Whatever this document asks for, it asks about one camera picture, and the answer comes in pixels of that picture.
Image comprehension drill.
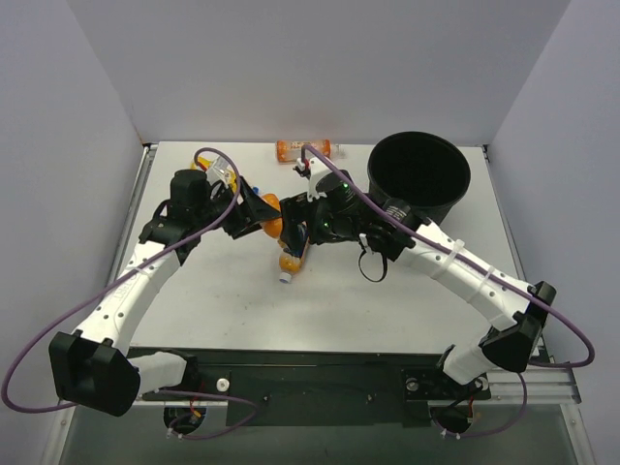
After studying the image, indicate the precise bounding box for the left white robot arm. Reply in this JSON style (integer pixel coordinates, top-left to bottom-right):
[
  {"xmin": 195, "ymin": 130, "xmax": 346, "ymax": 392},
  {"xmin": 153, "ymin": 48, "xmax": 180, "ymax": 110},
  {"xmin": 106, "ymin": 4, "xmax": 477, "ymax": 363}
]
[{"xmin": 48, "ymin": 169, "xmax": 280, "ymax": 417}]

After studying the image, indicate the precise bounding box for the yellow bottle blue cap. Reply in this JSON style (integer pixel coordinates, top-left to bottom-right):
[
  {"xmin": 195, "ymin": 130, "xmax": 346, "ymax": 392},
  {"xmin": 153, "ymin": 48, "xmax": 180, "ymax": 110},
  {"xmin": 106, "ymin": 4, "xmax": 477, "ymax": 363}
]
[{"xmin": 190, "ymin": 151, "xmax": 238, "ymax": 199}]

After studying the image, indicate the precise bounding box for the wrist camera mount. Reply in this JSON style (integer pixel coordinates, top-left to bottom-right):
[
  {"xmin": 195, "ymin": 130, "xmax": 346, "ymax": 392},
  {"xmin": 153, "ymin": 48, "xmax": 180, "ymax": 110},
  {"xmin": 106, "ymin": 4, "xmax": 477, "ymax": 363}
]
[
  {"xmin": 294, "ymin": 158, "xmax": 351, "ymax": 202},
  {"xmin": 206, "ymin": 156, "xmax": 235, "ymax": 184}
]

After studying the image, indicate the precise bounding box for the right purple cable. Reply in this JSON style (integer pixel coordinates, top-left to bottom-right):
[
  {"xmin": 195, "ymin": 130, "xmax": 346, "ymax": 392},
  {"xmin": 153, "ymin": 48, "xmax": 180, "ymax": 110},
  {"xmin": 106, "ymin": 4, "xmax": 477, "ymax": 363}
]
[{"xmin": 300, "ymin": 143, "xmax": 596, "ymax": 367}]

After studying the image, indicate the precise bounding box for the orange bottle blue label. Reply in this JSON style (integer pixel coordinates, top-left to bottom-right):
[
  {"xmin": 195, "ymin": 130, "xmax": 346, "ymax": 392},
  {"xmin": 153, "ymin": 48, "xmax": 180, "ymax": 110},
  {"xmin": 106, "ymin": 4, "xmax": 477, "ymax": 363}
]
[{"xmin": 278, "ymin": 223, "xmax": 310, "ymax": 284}]

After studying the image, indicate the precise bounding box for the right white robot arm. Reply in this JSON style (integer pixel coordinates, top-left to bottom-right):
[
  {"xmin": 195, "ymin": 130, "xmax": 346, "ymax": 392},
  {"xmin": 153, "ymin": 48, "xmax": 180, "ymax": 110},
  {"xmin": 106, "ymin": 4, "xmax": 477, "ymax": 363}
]
[{"xmin": 280, "ymin": 172, "xmax": 557, "ymax": 396}]

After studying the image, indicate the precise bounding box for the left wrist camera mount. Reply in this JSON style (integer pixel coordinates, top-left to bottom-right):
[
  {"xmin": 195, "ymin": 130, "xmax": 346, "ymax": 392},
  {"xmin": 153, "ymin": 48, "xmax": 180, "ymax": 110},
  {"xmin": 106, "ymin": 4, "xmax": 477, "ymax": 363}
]
[{"xmin": 206, "ymin": 156, "xmax": 235, "ymax": 184}]

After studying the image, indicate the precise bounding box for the orange bottle white label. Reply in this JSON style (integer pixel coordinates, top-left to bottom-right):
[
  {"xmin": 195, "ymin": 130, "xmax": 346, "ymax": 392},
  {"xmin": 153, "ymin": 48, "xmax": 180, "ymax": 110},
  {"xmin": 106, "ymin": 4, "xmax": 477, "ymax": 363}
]
[{"xmin": 275, "ymin": 139, "xmax": 347, "ymax": 165}]

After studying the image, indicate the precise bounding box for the small orange juice bottle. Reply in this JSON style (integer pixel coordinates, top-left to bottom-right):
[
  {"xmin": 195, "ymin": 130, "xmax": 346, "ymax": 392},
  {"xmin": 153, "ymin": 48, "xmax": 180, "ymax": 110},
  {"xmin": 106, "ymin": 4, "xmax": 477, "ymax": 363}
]
[{"xmin": 261, "ymin": 193, "xmax": 283, "ymax": 239}]

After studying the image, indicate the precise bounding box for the black plastic bin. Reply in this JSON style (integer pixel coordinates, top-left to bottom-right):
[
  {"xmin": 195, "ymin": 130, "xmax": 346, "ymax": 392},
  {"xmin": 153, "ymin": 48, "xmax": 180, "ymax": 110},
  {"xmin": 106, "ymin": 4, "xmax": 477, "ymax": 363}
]
[{"xmin": 367, "ymin": 132, "xmax": 471, "ymax": 224}]

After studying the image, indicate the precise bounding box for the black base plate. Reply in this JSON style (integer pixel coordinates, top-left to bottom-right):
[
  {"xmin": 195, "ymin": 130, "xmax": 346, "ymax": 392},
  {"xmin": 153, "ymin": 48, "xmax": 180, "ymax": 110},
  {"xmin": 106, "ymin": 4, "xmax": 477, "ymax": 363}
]
[{"xmin": 145, "ymin": 349, "xmax": 490, "ymax": 427}]

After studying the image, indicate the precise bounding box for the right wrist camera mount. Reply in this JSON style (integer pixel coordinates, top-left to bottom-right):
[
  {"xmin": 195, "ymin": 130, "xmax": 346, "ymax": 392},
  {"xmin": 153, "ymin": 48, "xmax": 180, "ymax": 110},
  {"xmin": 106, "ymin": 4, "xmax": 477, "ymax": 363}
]
[{"xmin": 294, "ymin": 158, "xmax": 351, "ymax": 202}]

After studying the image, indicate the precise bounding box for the aluminium table frame rail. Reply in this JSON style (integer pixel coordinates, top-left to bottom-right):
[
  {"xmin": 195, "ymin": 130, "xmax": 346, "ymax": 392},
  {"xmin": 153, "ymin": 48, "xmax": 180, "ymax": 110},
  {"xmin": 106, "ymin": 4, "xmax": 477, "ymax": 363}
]
[{"xmin": 128, "ymin": 143, "xmax": 158, "ymax": 218}]

